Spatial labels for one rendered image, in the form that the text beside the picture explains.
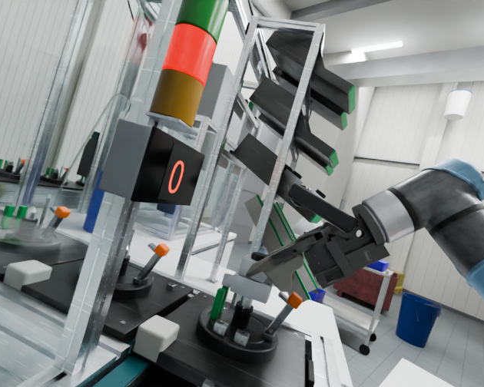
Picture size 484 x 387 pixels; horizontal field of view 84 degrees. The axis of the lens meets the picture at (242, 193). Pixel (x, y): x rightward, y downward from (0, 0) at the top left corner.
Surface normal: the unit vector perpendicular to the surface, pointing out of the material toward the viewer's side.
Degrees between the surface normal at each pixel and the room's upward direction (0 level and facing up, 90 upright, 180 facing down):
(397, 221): 97
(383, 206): 70
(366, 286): 90
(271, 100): 90
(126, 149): 90
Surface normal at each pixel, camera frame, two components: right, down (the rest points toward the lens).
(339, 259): -0.23, -0.08
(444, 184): -0.33, -0.39
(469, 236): -0.71, -0.18
